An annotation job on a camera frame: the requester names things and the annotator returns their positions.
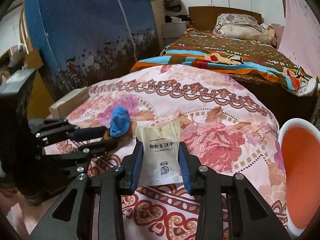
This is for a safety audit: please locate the blue wrapper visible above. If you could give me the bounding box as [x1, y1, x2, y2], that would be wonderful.
[110, 106, 131, 138]

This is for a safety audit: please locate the white sachet packet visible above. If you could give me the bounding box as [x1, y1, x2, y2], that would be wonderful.
[135, 119, 183, 186]

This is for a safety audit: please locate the person's left hand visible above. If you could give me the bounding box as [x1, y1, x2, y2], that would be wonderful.
[1, 185, 59, 239]

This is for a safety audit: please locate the beige cardboard box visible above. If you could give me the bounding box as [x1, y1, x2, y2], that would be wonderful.
[49, 87, 89, 119]

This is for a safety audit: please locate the wooden cabinet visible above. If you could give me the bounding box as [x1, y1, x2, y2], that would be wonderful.
[25, 49, 54, 119]

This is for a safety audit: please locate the pink floral quilt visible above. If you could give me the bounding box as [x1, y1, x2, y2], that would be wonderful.
[68, 64, 287, 239]

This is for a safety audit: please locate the blue fabric wardrobe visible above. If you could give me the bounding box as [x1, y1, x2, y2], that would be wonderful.
[24, 0, 160, 100]

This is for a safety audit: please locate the white bedside drawer cabinet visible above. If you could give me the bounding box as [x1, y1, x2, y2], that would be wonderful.
[162, 21, 190, 46]

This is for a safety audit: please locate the colourful cartoon bed blanket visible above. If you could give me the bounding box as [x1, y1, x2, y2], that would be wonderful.
[131, 28, 319, 96]

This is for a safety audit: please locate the wooden bed headboard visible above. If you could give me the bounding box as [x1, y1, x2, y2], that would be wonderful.
[188, 6, 263, 31]

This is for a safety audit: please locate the pink hanging sheet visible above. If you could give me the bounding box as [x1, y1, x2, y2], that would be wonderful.
[279, 0, 319, 77]

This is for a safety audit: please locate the floral pillow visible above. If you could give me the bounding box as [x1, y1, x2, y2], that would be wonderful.
[213, 13, 277, 47]

